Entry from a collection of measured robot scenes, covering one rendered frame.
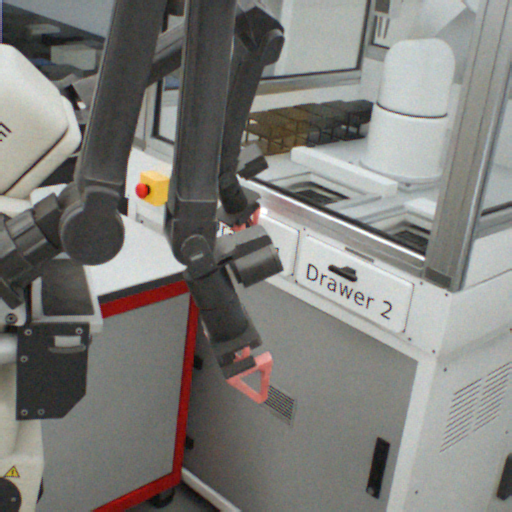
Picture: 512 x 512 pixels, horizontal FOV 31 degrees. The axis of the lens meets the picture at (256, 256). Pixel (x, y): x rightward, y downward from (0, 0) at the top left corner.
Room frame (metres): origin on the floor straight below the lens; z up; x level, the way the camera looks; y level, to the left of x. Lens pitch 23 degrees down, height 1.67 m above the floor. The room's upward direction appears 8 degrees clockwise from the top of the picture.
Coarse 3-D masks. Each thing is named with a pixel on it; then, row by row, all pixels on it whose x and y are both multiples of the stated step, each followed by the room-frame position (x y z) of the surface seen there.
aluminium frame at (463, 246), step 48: (480, 0) 1.69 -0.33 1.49; (480, 48) 1.67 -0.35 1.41; (144, 96) 2.28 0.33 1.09; (480, 96) 1.66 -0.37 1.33; (144, 144) 2.27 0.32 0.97; (480, 144) 1.64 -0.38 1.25; (288, 192) 1.96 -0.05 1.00; (480, 192) 1.65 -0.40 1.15; (336, 240) 1.83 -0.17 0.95; (384, 240) 1.76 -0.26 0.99; (432, 240) 1.68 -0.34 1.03; (480, 240) 1.68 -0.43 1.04
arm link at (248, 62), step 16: (272, 32) 1.59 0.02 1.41; (240, 48) 1.64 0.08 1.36; (256, 48) 1.63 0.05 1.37; (272, 48) 1.60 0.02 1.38; (240, 64) 1.65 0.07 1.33; (256, 64) 1.65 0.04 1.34; (240, 80) 1.66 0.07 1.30; (256, 80) 1.68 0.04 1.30; (240, 96) 1.68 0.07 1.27; (240, 112) 1.71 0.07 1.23; (224, 128) 1.73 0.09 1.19; (240, 128) 1.75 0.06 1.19; (224, 144) 1.75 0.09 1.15; (240, 144) 1.78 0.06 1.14; (224, 160) 1.77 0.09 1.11
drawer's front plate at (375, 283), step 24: (312, 240) 1.86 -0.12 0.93; (312, 264) 1.85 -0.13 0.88; (336, 264) 1.81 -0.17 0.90; (360, 264) 1.76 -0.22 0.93; (312, 288) 1.84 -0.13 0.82; (336, 288) 1.80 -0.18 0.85; (360, 288) 1.76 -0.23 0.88; (384, 288) 1.72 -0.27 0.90; (408, 288) 1.68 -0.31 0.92; (360, 312) 1.75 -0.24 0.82
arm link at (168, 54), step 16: (240, 0) 1.55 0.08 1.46; (256, 0) 1.59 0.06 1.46; (240, 16) 1.54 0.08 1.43; (256, 16) 1.55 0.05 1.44; (272, 16) 1.58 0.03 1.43; (176, 32) 1.53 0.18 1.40; (240, 32) 1.56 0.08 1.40; (256, 32) 1.58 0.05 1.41; (160, 48) 1.51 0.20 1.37; (176, 48) 1.51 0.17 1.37; (160, 64) 1.50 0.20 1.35; (176, 64) 1.53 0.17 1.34; (64, 80) 1.50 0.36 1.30; (80, 80) 1.49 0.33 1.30; (96, 80) 1.48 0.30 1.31; (80, 96) 1.47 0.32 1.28; (80, 112) 1.46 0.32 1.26; (80, 128) 1.44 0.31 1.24; (80, 144) 1.46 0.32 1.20
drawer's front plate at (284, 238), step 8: (264, 216) 1.97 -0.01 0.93; (264, 224) 1.95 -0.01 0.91; (272, 224) 1.93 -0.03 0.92; (280, 224) 1.93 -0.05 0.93; (224, 232) 2.03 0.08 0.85; (232, 232) 2.02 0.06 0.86; (272, 232) 1.93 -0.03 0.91; (280, 232) 1.92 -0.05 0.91; (288, 232) 1.90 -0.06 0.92; (296, 232) 1.90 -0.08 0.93; (272, 240) 1.93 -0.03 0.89; (280, 240) 1.91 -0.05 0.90; (288, 240) 1.90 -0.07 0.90; (296, 240) 1.90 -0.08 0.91; (280, 248) 1.91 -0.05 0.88; (288, 248) 1.90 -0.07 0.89; (280, 256) 1.91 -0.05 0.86; (288, 256) 1.89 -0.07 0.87; (288, 264) 1.89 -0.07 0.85; (280, 272) 1.90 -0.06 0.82; (288, 272) 1.89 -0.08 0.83
